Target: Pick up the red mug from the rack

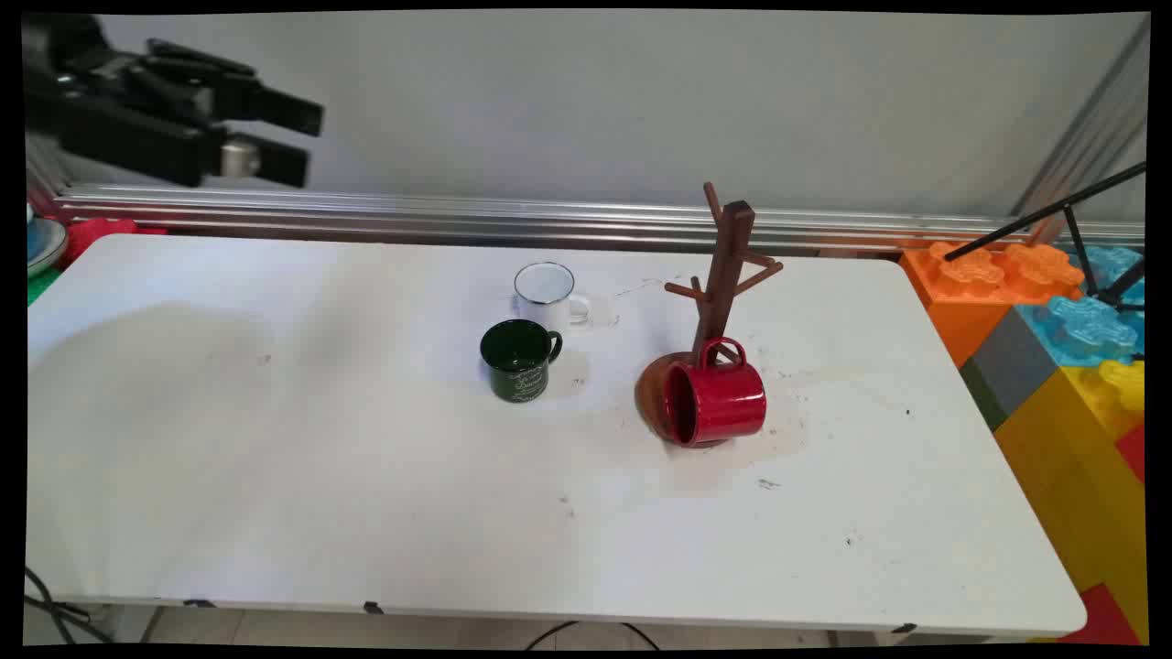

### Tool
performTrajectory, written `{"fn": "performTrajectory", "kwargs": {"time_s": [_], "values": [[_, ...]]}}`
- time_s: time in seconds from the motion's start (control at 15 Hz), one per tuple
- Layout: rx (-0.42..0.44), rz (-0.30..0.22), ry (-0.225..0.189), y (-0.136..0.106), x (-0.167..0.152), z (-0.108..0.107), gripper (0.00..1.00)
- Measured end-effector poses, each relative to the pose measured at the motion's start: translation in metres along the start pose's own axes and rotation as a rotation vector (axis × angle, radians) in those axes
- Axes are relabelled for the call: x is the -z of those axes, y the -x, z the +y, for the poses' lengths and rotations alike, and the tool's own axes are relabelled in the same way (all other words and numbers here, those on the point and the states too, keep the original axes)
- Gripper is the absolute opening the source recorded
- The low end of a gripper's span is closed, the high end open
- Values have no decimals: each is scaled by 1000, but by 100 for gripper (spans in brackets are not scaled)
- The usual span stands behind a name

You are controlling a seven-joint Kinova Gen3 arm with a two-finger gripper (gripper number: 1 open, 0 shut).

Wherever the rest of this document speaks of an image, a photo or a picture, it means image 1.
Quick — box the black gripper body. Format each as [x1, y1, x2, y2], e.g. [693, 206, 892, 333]
[23, 14, 230, 189]

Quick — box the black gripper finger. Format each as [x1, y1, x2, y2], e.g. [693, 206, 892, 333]
[146, 38, 325, 138]
[220, 133, 310, 189]

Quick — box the red enamel mug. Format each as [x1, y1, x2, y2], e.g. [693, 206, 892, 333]
[662, 336, 768, 448]

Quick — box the red object behind table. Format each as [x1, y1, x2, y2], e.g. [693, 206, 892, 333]
[60, 218, 168, 268]

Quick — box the pale blue plate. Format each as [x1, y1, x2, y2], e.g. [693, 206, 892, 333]
[26, 203, 71, 277]

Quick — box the white enamel mug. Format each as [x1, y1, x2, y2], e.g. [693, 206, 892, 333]
[512, 262, 592, 334]

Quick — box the dark green printed mug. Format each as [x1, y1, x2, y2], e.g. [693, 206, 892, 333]
[480, 319, 564, 404]

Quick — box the brown wooden mug tree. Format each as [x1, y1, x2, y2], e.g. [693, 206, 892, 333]
[636, 181, 786, 449]

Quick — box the orange giant building block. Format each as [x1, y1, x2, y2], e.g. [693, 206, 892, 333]
[899, 241, 1087, 369]

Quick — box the dark green building block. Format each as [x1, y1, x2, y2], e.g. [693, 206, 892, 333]
[959, 359, 1008, 433]

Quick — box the grey giant building block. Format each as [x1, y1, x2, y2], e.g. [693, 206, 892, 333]
[971, 307, 1065, 419]

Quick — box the black tripod stand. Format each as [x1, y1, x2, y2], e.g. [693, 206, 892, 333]
[943, 160, 1148, 309]

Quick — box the large light blue block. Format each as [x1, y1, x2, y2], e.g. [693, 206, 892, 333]
[1012, 293, 1145, 369]

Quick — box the small light blue block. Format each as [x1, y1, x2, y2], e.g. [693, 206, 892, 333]
[1067, 243, 1146, 308]

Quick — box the yellow giant building block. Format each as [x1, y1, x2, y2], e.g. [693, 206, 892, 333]
[993, 359, 1151, 643]

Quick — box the small red side block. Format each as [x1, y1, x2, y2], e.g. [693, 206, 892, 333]
[1114, 423, 1148, 483]

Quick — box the red giant building block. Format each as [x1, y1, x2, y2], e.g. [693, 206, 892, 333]
[1053, 584, 1143, 646]

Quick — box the horizontal aluminium frame rail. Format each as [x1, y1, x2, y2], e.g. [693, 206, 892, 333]
[53, 183, 1145, 254]

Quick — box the black cable with plug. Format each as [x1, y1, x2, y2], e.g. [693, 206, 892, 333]
[23, 566, 113, 643]

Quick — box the black floor cable loop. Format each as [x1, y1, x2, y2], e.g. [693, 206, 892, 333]
[525, 621, 662, 652]

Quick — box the slanted aluminium frame post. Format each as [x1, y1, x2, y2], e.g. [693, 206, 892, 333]
[1012, 18, 1151, 221]

